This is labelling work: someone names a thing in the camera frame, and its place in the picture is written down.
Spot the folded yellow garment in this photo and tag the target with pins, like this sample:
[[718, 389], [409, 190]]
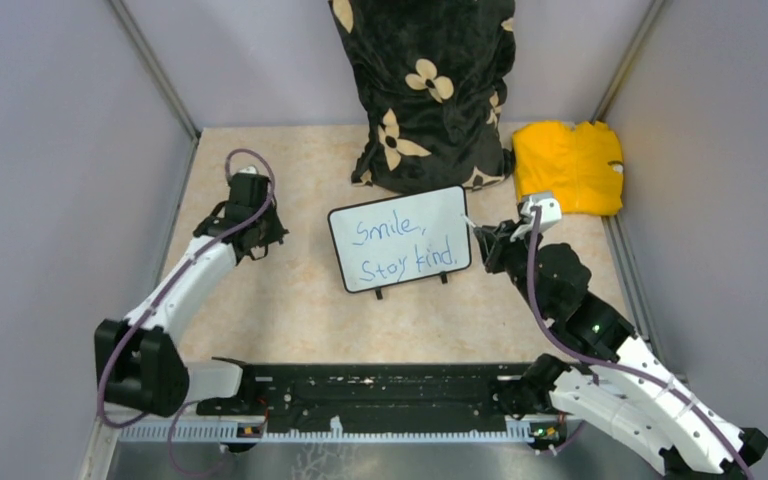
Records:
[[582, 165]]

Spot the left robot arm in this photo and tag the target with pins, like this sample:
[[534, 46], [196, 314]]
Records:
[[137, 358]]

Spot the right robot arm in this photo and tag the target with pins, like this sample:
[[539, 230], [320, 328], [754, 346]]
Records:
[[627, 393]]

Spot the small whiteboard black frame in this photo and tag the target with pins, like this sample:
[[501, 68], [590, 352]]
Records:
[[401, 239]]

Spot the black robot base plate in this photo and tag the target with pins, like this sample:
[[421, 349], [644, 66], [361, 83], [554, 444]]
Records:
[[390, 403]]

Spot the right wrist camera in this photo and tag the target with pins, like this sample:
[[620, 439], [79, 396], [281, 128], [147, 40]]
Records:
[[537, 213]]

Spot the black floral blanket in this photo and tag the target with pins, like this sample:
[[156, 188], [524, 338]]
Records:
[[430, 76]]

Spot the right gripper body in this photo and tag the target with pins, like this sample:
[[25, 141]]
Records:
[[507, 255]]

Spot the aluminium rail frame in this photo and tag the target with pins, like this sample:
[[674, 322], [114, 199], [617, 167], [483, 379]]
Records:
[[197, 447]]

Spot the white marker pen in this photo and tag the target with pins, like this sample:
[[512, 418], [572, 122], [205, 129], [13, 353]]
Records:
[[469, 222]]

